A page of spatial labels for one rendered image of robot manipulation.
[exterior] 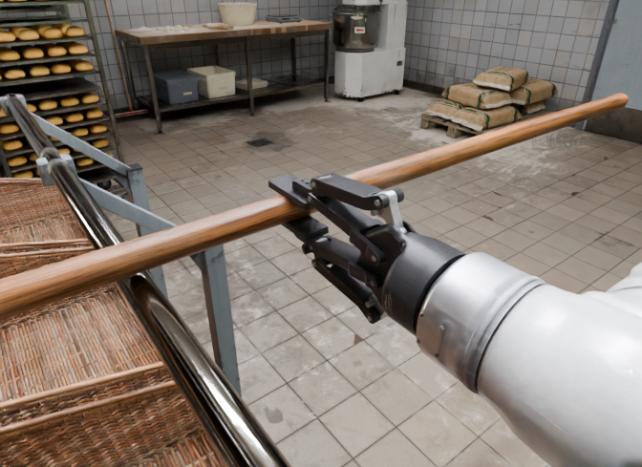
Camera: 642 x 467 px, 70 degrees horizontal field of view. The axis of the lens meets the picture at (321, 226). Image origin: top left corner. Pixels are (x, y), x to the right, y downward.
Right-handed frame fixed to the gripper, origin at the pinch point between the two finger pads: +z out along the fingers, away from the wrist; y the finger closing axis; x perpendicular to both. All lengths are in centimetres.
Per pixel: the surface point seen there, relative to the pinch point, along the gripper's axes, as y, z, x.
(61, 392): 40, 33, -27
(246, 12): 16, 439, 240
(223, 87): 86, 427, 199
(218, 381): 1.8, -15.2, -17.1
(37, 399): 40, 33, -30
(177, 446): 60, 27, -12
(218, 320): 42, 36, 4
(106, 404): 42, 28, -21
